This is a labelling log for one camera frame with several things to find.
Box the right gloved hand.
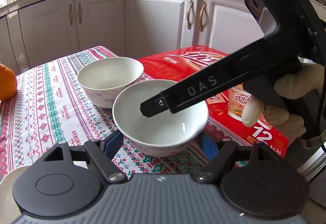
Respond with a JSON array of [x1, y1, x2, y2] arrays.
[[242, 64, 325, 144]]

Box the top white plate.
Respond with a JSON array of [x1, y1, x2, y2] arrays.
[[0, 165, 30, 224]]

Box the orange fruit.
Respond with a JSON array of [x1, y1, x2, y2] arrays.
[[0, 64, 17, 101]]

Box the red snack box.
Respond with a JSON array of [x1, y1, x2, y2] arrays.
[[139, 45, 289, 157]]

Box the white floral bowl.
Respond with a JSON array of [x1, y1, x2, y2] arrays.
[[112, 80, 208, 157], [77, 57, 144, 109]]

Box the patterned tablecloth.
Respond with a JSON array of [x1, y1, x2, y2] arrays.
[[0, 45, 250, 184]]

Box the white kitchen cabinets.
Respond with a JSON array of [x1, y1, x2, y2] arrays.
[[1, 0, 263, 74]]

